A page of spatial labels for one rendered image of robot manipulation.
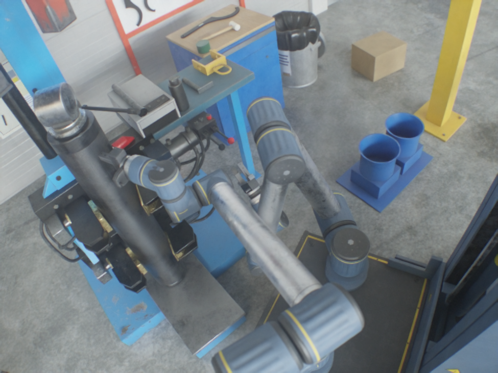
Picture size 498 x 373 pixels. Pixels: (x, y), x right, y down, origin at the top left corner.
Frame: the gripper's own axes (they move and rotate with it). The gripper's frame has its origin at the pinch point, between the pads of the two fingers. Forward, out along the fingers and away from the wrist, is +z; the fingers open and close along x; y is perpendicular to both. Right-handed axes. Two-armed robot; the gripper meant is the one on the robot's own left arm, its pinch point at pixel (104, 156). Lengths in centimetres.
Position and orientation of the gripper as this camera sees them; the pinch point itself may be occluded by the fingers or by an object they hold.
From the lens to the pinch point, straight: 154.3
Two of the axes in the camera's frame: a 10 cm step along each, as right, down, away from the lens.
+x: -1.7, -6.4, -7.5
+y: 4.8, -7.2, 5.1
